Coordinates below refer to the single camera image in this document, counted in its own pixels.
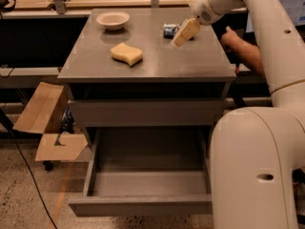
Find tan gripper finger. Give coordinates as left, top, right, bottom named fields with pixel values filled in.
left=171, top=34, right=187, bottom=48
left=179, top=18, right=200, bottom=40

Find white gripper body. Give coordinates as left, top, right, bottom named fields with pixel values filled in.
left=190, top=0, right=223, bottom=25

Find person's bare forearm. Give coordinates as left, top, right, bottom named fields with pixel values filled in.
left=234, top=42, right=265, bottom=76

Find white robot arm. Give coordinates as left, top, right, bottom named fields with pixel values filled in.
left=190, top=0, right=305, bottom=229

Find grey drawer cabinet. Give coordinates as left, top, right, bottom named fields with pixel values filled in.
left=58, top=8, right=235, bottom=141

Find open grey middle drawer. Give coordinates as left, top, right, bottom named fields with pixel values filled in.
left=69, top=127, right=212, bottom=217

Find person's bare hand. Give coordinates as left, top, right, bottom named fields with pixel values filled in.
left=220, top=26, right=241, bottom=52

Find yellow wavy sponge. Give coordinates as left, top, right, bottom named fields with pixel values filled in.
left=111, top=43, right=143, bottom=66

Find white paper bowl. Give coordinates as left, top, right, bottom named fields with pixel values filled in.
left=96, top=11, right=130, bottom=31

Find open cardboard box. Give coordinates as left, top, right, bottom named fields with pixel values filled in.
left=13, top=82, right=91, bottom=162

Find black headphones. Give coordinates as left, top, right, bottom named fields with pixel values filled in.
left=0, top=0, right=16, bottom=12

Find black floor cable left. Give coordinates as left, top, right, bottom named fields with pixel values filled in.
left=0, top=108, right=59, bottom=229

